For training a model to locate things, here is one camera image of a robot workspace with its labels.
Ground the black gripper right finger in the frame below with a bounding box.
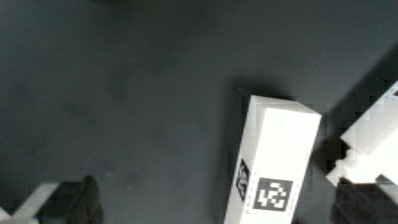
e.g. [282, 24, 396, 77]
[330, 178, 398, 224]

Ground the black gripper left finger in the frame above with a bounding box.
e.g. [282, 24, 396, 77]
[0, 174, 106, 224]

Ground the white desk leg middle-left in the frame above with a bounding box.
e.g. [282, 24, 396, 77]
[222, 95, 321, 224]

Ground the white desk leg middle-right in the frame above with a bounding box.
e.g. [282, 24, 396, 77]
[326, 81, 398, 185]

